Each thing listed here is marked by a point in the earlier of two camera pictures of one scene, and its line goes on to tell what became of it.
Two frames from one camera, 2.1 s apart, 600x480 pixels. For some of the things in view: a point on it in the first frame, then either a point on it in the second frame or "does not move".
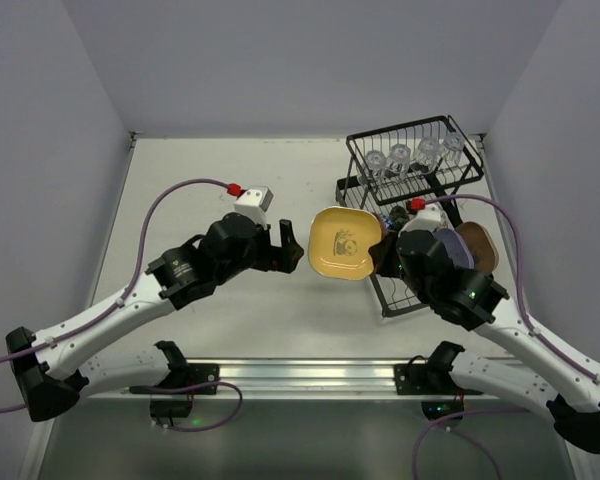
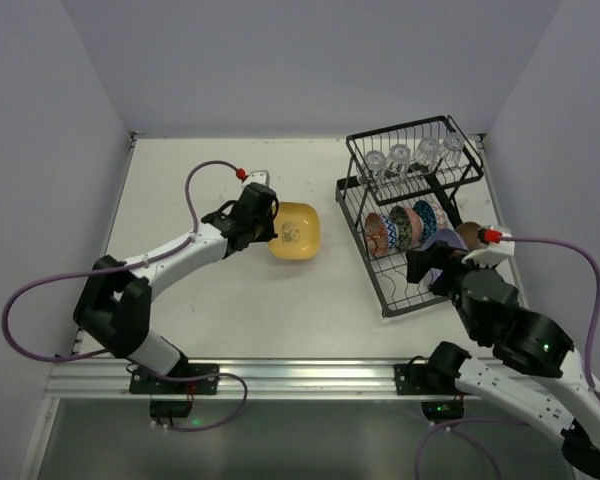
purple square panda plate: [459, 253] does not move
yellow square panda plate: [339, 241] to [298, 228]
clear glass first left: [375, 163] does not move
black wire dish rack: [404, 167] does not move
